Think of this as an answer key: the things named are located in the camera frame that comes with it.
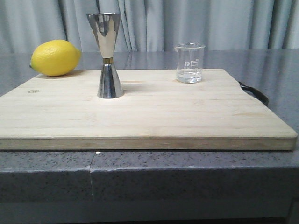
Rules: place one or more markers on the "small glass beaker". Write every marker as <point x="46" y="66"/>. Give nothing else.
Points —
<point x="190" y="62"/>

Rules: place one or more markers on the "steel double jigger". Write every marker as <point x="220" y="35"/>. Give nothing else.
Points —
<point x="105" y="30"/>

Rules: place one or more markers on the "wooden cutting board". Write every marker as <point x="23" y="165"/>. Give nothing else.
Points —
<point x="155" y="112"/>

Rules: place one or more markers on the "grey curtain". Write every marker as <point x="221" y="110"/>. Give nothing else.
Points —
<point x="152" y="25"/>

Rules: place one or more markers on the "yellow lemon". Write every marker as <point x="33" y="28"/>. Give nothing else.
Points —
<point x="55" y="58"/>

